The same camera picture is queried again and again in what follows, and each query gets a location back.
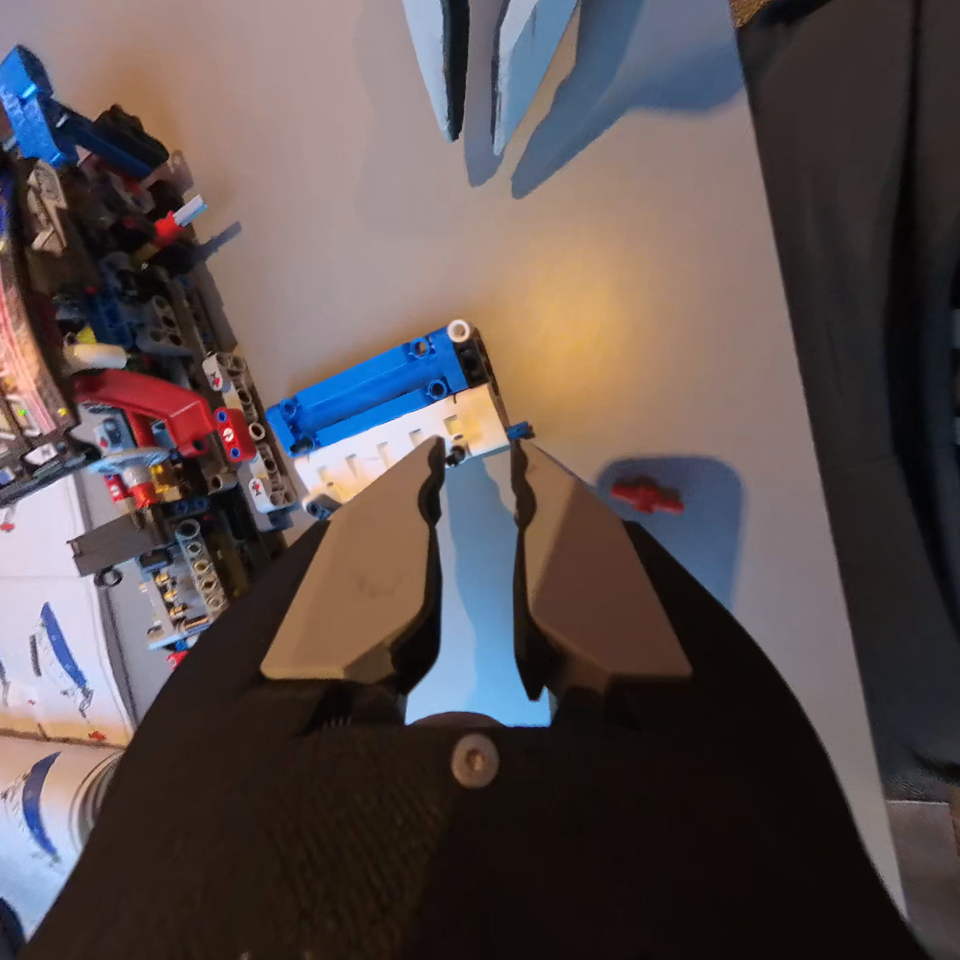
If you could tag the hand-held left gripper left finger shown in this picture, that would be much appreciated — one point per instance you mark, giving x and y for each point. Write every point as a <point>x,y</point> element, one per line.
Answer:
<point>352,592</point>

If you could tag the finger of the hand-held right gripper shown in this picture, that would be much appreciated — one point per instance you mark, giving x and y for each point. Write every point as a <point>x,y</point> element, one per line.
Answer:
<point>532,37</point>
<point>427,37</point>

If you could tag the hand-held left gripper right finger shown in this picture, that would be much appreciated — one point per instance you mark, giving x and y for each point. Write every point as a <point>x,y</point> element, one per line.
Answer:
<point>600,592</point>

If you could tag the red brick connector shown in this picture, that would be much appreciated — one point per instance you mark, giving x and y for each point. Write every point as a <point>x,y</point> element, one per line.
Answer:
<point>645,495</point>

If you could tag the blue white brick assembly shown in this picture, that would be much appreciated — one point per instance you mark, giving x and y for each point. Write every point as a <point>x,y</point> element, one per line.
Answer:
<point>375,397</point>

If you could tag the grey desk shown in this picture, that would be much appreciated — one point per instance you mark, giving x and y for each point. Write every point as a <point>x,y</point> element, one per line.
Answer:
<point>375,225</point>

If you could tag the toy brick car model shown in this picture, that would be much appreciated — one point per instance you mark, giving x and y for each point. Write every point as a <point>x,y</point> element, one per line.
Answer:
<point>150,405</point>

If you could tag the open instruction booklet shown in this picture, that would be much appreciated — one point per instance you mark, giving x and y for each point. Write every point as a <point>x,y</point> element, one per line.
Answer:
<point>45,600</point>

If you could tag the person's legs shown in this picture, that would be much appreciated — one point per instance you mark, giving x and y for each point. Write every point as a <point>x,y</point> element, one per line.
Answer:
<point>862,300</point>

